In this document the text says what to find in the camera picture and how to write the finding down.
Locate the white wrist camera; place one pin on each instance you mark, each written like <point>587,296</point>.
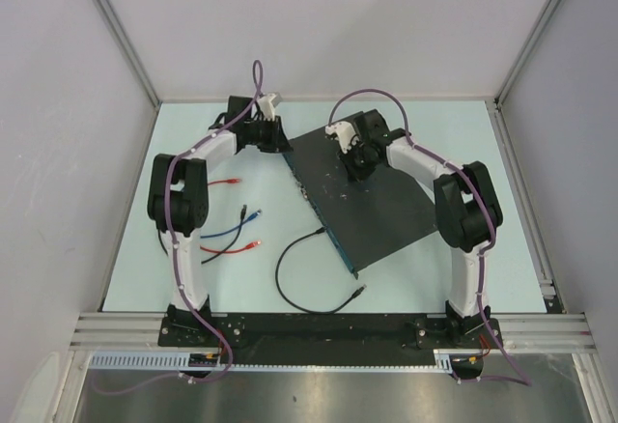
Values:
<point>344,133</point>
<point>267,104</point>

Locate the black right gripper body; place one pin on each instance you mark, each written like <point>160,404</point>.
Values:
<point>357,161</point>

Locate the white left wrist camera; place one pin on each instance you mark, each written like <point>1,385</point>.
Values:
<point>267,104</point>

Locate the aluminium front frame rail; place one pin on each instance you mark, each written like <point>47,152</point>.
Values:
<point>522,333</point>

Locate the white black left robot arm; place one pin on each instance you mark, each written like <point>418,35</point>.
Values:
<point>178,204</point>

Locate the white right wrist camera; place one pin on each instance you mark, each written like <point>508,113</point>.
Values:
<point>344,133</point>

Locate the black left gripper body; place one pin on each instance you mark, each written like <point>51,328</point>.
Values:
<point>264,133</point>

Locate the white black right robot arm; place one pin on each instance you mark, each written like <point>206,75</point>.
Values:
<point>467,212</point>

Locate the dark network switch box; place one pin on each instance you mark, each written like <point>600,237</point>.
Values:
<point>366,221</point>

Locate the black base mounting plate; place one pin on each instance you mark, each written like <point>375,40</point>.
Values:
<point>420,331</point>

